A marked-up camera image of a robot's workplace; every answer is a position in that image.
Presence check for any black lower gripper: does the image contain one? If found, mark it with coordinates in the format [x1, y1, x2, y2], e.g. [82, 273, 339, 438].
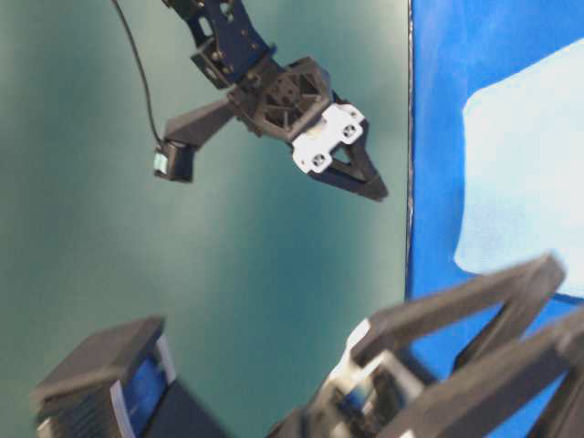
[267, 318, 436, 437]

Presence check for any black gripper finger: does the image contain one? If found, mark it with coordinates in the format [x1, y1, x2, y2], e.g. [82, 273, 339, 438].
[350, 253, 566, 368]
[380, 308, 583, 437]

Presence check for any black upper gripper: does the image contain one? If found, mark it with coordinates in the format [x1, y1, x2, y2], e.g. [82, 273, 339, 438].
[227, 57, 389, 201]

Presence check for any light blue towel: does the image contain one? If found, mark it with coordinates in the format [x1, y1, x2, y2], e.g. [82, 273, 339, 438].
[454, 40, 583, 298]

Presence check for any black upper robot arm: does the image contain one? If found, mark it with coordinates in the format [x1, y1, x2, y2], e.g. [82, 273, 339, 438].
[154, 1, 583, 437]

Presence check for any blue table cloth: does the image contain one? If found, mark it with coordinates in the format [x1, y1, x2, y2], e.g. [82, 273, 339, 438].
[403, 0, 584, 438]

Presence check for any black camera cable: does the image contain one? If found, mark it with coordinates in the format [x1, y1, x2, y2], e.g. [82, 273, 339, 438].
[110, 0, 164, 148]

